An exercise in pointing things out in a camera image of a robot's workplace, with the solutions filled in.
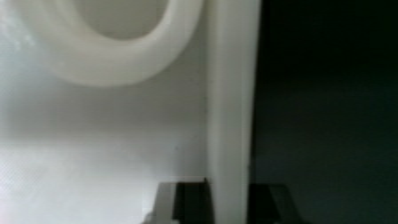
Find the white square tabletop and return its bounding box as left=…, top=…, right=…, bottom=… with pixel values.
left=0, top=0, right=261, bottom=224

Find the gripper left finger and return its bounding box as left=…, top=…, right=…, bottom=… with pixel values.
left=142, top=179, right=213, bottom=224

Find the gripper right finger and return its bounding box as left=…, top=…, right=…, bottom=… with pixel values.
left=247, top=184, right=308, bottom=224

